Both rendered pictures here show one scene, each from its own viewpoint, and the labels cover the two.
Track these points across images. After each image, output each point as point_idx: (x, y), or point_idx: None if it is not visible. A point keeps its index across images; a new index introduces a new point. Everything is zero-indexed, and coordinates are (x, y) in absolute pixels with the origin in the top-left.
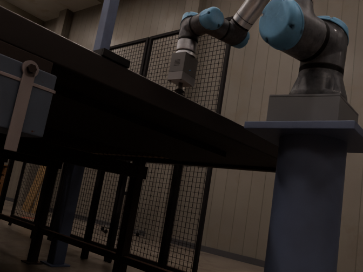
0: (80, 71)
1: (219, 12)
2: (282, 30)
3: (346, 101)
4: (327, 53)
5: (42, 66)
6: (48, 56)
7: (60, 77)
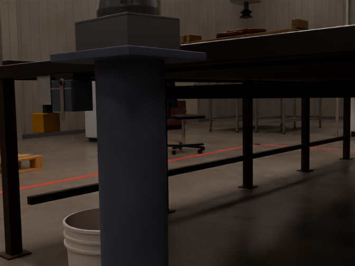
0: (82, 70)
1: None
2: None
3: (89, 20)
4: None
5: (69, 77)
6: (71, 70)
7: None
